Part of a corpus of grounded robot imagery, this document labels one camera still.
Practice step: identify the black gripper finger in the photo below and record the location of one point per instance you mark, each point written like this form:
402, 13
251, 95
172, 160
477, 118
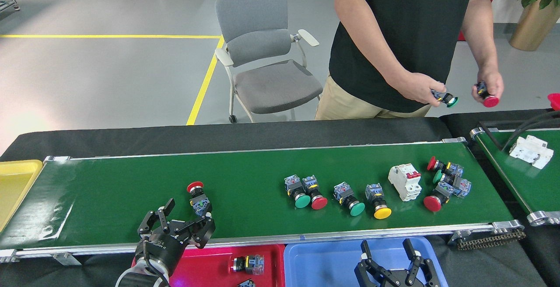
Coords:
426, 276
365, 276
153, 225
204, 232

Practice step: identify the person's right forearm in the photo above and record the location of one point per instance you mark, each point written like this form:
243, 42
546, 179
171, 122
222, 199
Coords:
372, 55

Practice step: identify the potted plant gold pot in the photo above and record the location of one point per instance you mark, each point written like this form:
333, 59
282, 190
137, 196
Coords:
533, 29

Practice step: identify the person's right hand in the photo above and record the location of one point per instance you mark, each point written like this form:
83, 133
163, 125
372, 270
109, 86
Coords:
420, 88

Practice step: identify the green conveyor belt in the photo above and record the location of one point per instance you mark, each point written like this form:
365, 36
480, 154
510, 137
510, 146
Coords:
253, 169
538, 190

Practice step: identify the person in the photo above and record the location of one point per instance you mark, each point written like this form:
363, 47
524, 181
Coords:
407, 29

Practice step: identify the person's left forearm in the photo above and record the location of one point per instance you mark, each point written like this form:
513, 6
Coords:
481, 46

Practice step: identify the blue plastic tray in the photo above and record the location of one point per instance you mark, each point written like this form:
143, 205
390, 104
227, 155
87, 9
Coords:
323, 265

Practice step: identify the red plastic tray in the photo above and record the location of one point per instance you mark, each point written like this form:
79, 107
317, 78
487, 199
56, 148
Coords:
205, 269

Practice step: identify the black table cloth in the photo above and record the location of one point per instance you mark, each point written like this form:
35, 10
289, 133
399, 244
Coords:
131, 140
459, 123

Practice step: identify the grey office chair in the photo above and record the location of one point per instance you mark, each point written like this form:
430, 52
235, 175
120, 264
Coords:
251, 11

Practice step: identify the red fire extinguisher cabinet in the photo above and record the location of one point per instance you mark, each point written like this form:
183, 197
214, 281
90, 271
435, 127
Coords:
461, 36

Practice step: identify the person's left hand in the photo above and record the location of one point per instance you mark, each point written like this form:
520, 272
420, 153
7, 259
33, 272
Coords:
489, 81

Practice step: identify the green mushroom push button switch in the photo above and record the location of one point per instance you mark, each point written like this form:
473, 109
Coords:
357, 208
302, 201
452, 102
461, 187

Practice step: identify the yellow plastic tray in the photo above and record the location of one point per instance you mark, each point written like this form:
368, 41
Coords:
15, 186

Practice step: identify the black head push button switch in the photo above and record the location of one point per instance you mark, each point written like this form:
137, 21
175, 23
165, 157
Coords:
254, 264

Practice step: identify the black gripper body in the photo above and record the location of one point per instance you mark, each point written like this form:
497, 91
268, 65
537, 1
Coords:
159, 252
402, 285

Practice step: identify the white circuit breaker red lever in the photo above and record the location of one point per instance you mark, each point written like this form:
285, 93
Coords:
402, 184
529, 151

